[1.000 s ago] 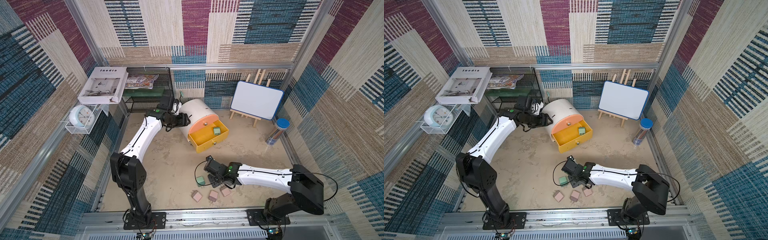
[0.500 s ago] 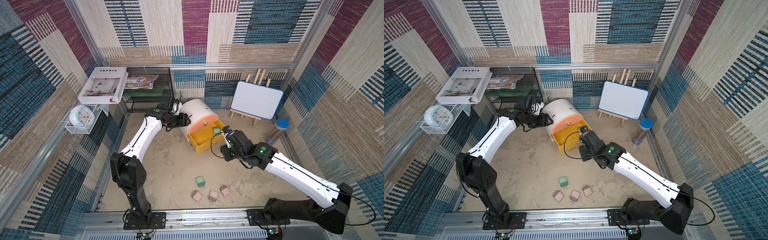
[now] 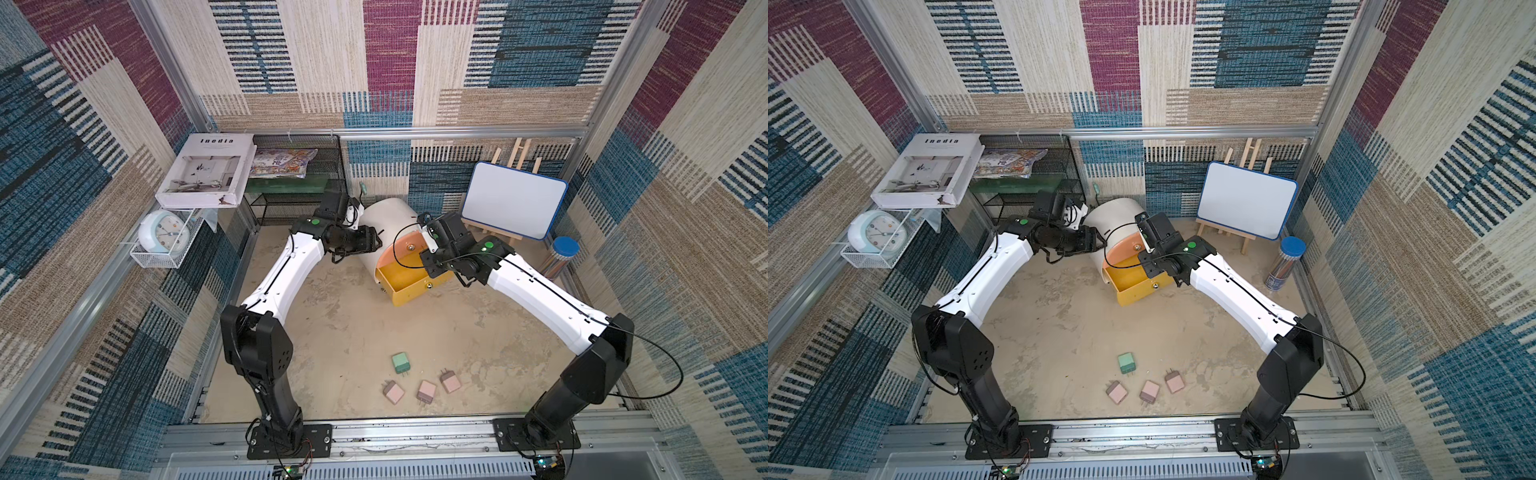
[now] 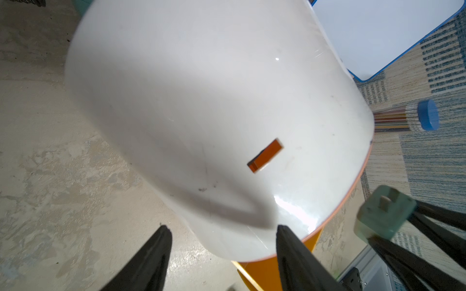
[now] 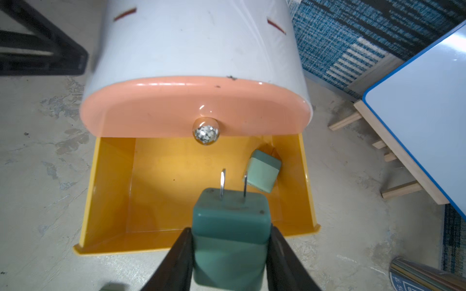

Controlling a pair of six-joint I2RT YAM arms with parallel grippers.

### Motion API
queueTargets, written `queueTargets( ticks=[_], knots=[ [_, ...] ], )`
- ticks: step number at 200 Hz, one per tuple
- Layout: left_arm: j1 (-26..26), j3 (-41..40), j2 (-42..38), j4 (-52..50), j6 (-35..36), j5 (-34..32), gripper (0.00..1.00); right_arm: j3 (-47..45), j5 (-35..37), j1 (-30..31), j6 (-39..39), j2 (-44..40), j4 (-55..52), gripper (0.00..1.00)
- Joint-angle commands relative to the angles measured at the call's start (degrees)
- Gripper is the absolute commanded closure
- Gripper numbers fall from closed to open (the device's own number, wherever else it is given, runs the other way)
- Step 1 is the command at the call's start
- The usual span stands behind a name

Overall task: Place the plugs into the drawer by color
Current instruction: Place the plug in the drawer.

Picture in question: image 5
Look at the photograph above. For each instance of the green plug cube two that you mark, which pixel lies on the green plug cube two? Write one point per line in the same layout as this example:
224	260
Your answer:
231	231

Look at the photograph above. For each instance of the white round drawer cabinet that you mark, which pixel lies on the white round drawer cabinet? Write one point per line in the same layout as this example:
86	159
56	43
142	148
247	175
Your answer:
239	40

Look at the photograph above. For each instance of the green plug cube one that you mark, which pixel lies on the green plug cube one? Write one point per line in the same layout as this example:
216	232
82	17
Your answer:
262	171

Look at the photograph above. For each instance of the black wire shelf rack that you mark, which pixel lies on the black wire shelf rack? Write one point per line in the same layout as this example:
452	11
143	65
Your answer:
45	51

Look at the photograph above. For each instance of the white board on easel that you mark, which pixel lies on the white board on easel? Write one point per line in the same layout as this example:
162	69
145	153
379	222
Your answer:
419	112

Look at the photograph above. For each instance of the yellow drawer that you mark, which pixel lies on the yellow drawer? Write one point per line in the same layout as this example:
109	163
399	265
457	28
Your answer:
142	190

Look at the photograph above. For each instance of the pink top drawer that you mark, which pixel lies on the pink top drawer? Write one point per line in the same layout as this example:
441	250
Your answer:
169	107

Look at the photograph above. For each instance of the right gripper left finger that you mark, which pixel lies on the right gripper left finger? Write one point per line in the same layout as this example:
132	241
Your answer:
175	271

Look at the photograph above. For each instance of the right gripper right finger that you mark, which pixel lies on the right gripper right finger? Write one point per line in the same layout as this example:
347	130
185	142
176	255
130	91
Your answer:
284	270

